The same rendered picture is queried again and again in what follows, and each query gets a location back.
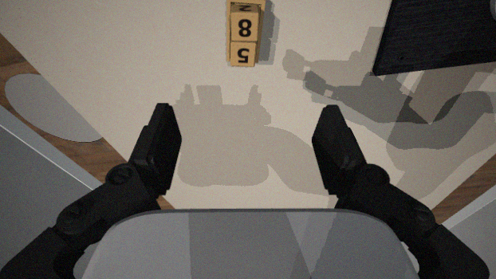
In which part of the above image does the tan number cube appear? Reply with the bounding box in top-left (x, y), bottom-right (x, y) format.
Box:
top-left (230, 40), bottom-right (257, 67)
top-left (230, 4), bottom-right (259, 41)

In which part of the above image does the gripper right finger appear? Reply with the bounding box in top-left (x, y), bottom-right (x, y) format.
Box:
top-left (312, 104), bottom-right (490, 279)

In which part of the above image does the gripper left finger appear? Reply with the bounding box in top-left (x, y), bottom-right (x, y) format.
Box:
top-left (0, 103), bottom-right (182, 279)

